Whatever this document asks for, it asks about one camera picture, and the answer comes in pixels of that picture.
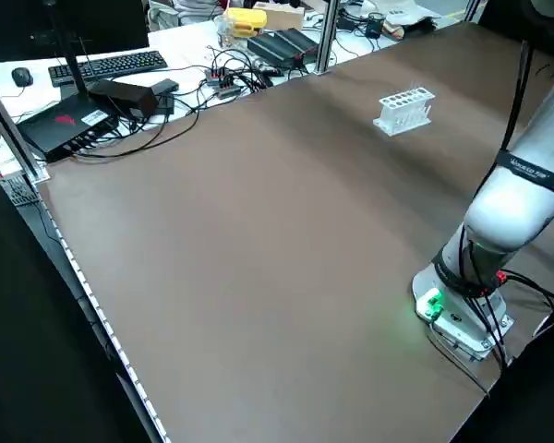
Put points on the black power adapter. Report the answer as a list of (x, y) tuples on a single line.
[(124, 97)]

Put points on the black monitor with stand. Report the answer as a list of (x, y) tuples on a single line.
[(51, 27)]

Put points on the clear plastic beaker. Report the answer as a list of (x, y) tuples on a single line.
[(224, 32)]

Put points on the dark round cup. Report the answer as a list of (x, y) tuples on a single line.
[(375, 25)]

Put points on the tan cardboard box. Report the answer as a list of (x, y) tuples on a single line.
[(286, 16)]

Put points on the aluminium frame profile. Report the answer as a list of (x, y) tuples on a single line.
[(471, 10), (18, 138)]

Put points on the beige printed bag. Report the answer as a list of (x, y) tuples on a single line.
[(397, 25)]

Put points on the small black dock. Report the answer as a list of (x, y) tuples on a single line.
[(166, 85)]

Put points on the yellow plastic case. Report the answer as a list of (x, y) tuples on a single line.
[(244, 18)]

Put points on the grey usb hub red plugs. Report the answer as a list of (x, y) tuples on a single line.
[(217, 76)]

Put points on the small black block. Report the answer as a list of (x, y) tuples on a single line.
[(164, 104)]

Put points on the black finned metal box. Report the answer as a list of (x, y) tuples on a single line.
[(281, 44)]

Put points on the white test tube rack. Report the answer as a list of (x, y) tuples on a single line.
[(392, 127)]

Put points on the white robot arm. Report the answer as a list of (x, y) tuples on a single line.
[(512, 217)]

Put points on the black computer box red logo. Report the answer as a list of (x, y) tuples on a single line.
[(60, 129)]

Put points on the upright aluminium post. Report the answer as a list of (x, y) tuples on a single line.
[(327, 37)]

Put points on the black keyboard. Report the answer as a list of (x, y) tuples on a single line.
[(106, 64)]

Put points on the grey perforated metal tray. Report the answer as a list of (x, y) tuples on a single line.
[(18, 191)]

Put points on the black computer mouse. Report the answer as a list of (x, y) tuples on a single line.
[(22, 76)]

